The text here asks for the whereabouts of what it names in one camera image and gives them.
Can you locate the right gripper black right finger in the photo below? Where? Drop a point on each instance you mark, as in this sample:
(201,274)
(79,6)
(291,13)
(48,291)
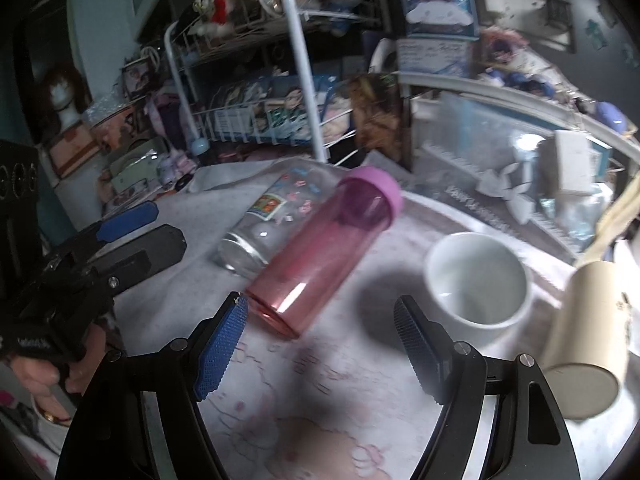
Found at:
(428,347)

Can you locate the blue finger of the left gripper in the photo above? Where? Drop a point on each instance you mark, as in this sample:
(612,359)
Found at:
(127,222)

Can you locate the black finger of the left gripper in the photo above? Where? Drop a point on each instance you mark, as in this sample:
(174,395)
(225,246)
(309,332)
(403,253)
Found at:
(141,258)

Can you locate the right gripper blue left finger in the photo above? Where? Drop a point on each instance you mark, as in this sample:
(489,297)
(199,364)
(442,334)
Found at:
(217,342)

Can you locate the pink transparent water bottle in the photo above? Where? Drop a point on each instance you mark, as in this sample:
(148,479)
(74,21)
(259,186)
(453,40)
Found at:
(298,282)

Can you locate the person's left hand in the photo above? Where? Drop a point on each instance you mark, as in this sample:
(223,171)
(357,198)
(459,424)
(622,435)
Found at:
(38,376)

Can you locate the white ceramic mug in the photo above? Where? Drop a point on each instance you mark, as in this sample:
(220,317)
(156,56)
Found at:
(476,287)

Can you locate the white pink cartoon cloth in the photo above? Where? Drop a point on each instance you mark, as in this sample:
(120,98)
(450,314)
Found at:
(339,402)

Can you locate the clear glass with stickers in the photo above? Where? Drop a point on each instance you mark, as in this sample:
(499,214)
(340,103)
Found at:
(275,217)

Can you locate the mannequin head with wig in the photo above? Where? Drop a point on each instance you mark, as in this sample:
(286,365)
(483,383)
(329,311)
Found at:
(62,94)

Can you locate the cream desk lamp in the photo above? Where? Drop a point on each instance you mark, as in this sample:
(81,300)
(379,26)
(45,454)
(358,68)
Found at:
(586,356)

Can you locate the clear plastic gift bag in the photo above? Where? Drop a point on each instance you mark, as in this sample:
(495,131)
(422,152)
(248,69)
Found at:
(534,181)

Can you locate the white desk shelf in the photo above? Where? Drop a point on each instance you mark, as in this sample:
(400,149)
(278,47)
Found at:
(527,104)

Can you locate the white labelled box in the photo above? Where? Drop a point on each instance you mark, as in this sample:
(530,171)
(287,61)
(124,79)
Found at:
(435,56)

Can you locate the blue cinnamoroll box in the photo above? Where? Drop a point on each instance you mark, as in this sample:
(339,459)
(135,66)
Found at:
(448,19)

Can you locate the white wire shelf rack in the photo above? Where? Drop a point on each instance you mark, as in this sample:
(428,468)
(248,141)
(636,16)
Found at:
(302,38)

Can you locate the wall power socket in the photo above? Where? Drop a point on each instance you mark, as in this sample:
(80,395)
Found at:
(549,23)

